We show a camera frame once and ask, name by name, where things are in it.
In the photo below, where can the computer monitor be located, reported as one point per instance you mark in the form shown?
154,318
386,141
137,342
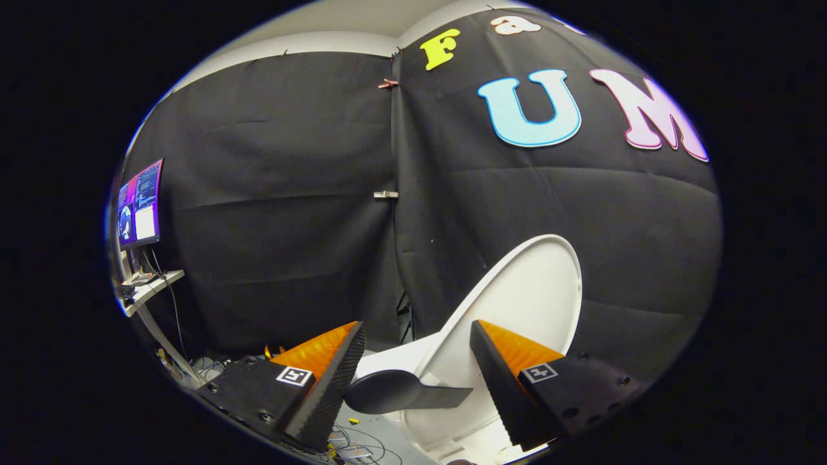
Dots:
141,203

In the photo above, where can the black backdrop cloth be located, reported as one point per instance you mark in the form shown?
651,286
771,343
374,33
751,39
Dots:
271,226

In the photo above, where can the white desk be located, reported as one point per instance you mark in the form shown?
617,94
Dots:
152,290

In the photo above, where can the silver cloth clip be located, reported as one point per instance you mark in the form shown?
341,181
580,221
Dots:
386,194

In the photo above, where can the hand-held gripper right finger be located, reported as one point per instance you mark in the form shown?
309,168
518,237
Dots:
497,387

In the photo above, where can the copper cloth clip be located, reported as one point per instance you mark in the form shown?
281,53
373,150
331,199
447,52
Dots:
387,83

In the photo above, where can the white toilet lid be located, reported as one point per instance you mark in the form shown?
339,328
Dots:
530,290

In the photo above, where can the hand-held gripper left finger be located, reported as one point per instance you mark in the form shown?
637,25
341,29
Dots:
333,394

